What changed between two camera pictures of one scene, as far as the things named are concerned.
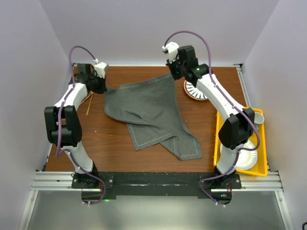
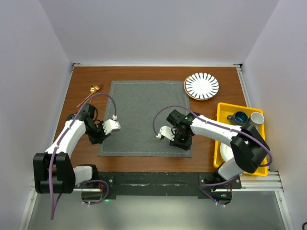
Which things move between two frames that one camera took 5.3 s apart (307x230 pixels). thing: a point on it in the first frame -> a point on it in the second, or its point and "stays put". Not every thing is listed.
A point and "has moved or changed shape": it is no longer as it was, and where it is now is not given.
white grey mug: [259, 118] stays put
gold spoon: [91, 94] stays put
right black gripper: [171, 65] -> [185, 145]
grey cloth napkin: [148, 108] has moved or changed shape
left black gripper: [103, 87] -> [100, 139]
